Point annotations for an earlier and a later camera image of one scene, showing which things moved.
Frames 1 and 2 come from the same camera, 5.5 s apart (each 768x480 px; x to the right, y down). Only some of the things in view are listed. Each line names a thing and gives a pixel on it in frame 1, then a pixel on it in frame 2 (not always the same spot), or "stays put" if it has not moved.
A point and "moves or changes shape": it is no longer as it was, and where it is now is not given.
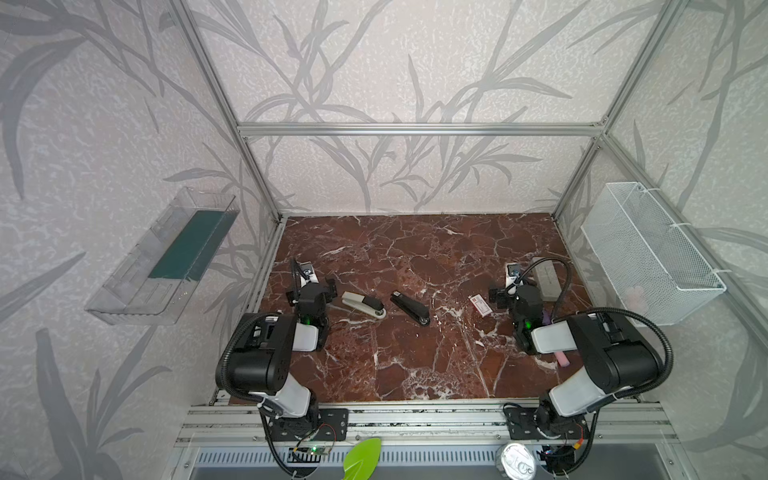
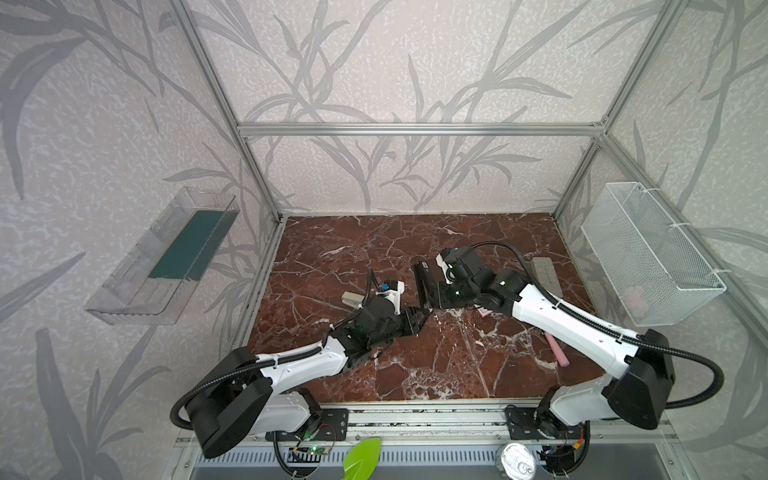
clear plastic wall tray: x=156 y=283 stays put
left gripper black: x=306 y=290 to x=405 y=321
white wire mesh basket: x=650 y=264 stays put
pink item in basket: x=636 y=301 stays put
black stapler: x=417 y=311 moves or changes shape
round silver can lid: x=515 y=461 stays put
